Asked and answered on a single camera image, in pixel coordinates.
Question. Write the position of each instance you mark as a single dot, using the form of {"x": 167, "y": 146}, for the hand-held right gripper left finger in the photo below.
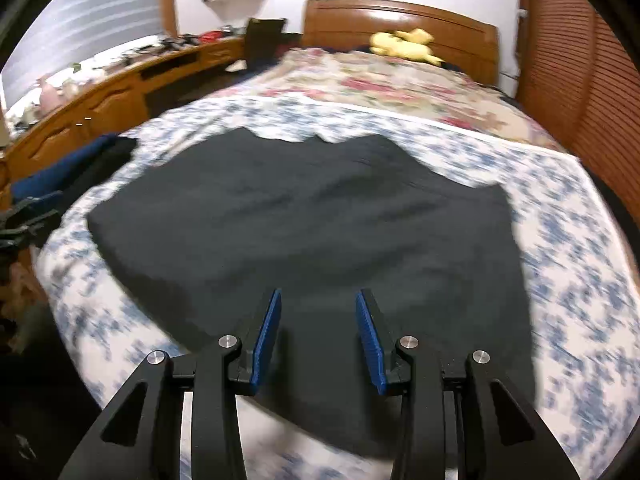
{"x": 265, "y": 340}

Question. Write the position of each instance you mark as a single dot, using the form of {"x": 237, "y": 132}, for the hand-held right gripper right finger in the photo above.
{"x": 371, "y": 340}

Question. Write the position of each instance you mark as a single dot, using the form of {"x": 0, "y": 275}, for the black knit garment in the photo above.
{"x": 300, "y": 220}

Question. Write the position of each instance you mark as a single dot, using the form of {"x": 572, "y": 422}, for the blue floral bedsheet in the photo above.
{"x": 575, "y": 260}

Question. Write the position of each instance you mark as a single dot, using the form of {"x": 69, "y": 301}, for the black folded cloth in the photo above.
{"x": 95, "y": 170}

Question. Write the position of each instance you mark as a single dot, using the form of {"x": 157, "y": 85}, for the red floral quilt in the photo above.
{"x": 390, "y": 80}

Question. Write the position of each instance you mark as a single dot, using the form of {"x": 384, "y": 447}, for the blue folded cloth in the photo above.
{"x": 55, "y": 175}

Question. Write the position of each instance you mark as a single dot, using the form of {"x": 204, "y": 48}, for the wooden desk cabinet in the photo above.
{"x": 110, "y": 105}

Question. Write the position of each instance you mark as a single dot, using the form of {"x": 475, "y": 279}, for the yellow plush toy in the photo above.
{"x": 400, "y": 45}

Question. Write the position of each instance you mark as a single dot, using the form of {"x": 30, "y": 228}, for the dark chair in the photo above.
{"x": 265, "y": 37}

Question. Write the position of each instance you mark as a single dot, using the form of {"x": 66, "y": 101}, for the red basket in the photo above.
{"x": 211, "y": 36}

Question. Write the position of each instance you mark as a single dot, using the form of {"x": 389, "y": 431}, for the wooden headboard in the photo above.
{"x": 460, "y": 35}

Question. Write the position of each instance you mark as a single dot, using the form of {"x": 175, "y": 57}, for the pink desk ornament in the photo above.
{"x": 49, "y": 95}

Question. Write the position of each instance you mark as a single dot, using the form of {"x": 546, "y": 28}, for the wooden louvered wardrobe door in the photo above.
{"x": 575, "y": 60}

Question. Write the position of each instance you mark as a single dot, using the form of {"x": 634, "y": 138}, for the window blind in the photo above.
{"x": 100, "y": 10}

